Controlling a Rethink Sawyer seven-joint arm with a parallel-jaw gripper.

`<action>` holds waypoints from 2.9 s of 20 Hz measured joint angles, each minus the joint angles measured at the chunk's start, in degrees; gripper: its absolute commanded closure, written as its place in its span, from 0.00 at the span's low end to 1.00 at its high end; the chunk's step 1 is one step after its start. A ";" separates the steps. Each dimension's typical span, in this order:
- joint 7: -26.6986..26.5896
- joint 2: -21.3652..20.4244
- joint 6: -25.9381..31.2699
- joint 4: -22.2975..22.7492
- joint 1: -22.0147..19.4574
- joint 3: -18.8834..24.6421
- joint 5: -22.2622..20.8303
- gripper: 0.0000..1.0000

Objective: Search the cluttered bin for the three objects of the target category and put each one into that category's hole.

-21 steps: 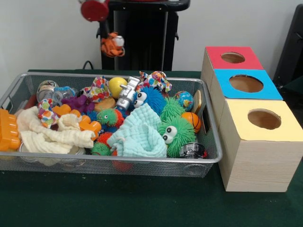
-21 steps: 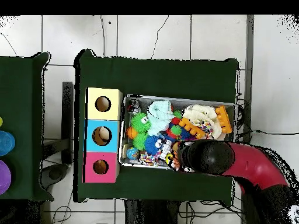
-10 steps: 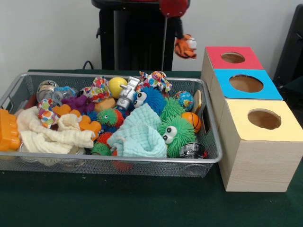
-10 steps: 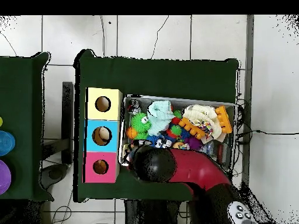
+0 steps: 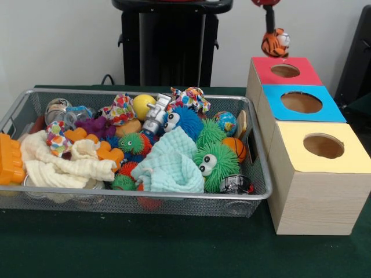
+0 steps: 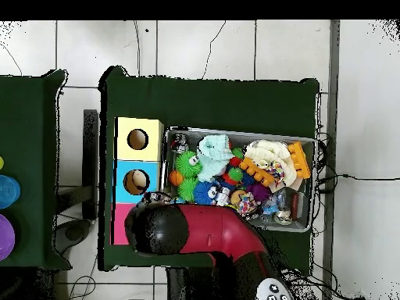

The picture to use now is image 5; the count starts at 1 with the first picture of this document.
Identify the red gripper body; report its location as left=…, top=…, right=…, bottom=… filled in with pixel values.
left=250, top=0, right=281, bottom=7

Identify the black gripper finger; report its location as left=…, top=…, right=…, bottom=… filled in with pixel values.
left=265, top=5, right=276, bottom=34

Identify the orange striped tiger plush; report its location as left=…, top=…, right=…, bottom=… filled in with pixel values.
left=260, top=28, right=290, bottom=58

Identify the wooden three-hole box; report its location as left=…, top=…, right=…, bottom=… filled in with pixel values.
left=246, top=56, right=371, bottom=236

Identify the black office chair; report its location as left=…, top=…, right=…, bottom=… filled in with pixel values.
left=334, top=4, right=371, bottom=108

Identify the small globe ball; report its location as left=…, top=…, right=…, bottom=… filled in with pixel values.
left=213, top=111, right=238, bottom=137

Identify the dark green tablecloth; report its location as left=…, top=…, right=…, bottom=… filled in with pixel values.
left=0, top=84, right=371, bottom=278
left=346, top=95, right=371, bottom=128

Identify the blue puffer toy with eyes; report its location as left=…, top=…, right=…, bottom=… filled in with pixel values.
left=162, top=105, right=203, bottom=134

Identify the small orange basketball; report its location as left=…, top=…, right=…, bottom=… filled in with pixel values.
left=221, top=136, right=247, bottom=163

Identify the green puffer toy with eyes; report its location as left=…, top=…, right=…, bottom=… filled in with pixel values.
left=192, top=142, right=241, bottom=193

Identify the silver robot toy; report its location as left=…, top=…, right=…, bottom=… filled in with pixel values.
left=141, top=93, right=172, bottom=136

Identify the yellow ball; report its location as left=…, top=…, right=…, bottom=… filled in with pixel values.
left=132, top=94, right=157, bottom=121

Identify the light blue muslin cloth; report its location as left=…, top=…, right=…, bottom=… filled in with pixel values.
left=130, top=126, right=205, bottom=194

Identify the long orange plastic toy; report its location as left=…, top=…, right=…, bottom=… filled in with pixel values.
left=64, top=127, right=125, bottom=173

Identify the cream muslin cloth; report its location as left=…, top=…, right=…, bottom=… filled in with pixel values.
left=20, top=129, right=116, bottom=189

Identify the orange yellow block toy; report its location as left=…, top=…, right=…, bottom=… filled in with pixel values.
left=0, top=133, right=26, bottom=186

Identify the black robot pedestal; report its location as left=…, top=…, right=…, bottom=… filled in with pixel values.
left=111, top=0, right=234, bottom=86

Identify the silver wire mesh bin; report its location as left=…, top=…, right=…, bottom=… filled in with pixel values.
left=0, top=88, right=273, bottom=218

